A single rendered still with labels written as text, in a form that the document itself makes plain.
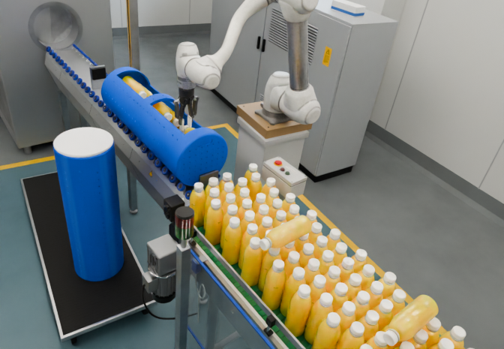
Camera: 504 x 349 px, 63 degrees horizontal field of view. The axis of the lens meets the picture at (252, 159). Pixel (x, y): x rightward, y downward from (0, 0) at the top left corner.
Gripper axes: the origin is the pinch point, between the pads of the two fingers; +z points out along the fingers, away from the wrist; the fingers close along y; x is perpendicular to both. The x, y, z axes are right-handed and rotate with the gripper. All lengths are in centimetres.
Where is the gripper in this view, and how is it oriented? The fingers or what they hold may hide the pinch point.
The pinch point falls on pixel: (185, 123)
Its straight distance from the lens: 210.3
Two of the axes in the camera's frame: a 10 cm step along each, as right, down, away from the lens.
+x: 6.2, 4.9, -6.2
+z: -1.1, 8.3, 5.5
